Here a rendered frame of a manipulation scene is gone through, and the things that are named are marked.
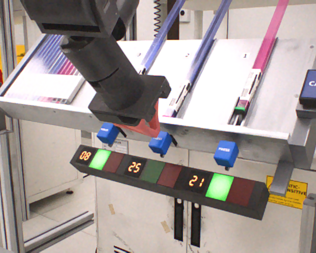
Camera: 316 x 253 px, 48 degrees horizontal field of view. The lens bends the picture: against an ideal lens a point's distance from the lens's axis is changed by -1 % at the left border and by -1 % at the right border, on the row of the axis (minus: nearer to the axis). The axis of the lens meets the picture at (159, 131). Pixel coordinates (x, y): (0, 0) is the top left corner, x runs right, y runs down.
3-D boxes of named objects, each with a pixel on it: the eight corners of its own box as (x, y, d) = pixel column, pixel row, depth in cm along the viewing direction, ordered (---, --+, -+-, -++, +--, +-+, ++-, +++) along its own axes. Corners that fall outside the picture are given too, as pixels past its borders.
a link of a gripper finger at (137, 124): (141, 113, 59) (112, 74, 52) (178, 117, 55) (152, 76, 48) (122, 148, 56) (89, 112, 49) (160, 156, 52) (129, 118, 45)
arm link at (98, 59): (45, 48, 39) (85, 41, 36) (69, 7, 43) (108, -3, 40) (81, 89, 44) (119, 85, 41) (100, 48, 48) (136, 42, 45)
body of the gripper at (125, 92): (114, 80, 53) (86, 44, 48) (173, 85, 47) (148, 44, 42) (93, 116, 50) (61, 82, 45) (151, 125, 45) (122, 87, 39)
